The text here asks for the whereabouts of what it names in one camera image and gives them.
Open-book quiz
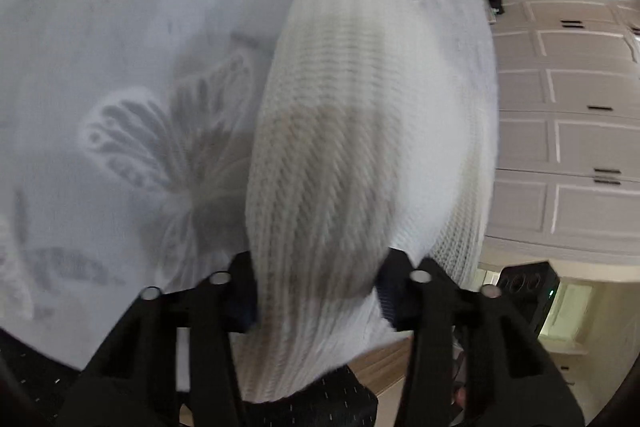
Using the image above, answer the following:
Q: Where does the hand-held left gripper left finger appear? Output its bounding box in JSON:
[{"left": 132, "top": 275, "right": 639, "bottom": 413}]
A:
[{"left": 55, "top": 251, "right": 261, "bottom": 427}]

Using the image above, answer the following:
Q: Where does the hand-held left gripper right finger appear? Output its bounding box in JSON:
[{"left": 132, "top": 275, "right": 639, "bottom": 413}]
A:
[{"left": 375, "top": 248, "right": 586, "bottom": 427}]

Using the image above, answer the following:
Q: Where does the white red black knit sweater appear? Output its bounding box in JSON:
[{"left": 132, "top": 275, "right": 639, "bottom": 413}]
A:
[{"left": 239, "top": 0, "right": 501, "bottom": 405}]

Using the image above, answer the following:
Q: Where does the black speaker box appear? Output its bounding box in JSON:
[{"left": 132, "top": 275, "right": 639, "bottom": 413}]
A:
[{"left": 497, "top": 261, "right": 560, "bottom": 340}]

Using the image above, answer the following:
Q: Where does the white panelled wardrobe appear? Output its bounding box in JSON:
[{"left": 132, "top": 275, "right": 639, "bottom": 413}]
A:
[{"left": 482, "top": 0, "right": 640, "bottom": 253}]

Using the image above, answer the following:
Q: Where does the grey butterfly print duvet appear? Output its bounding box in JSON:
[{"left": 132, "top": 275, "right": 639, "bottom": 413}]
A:
[{"left": 0, "top": 0, "right": 501, "bottom": 370}]

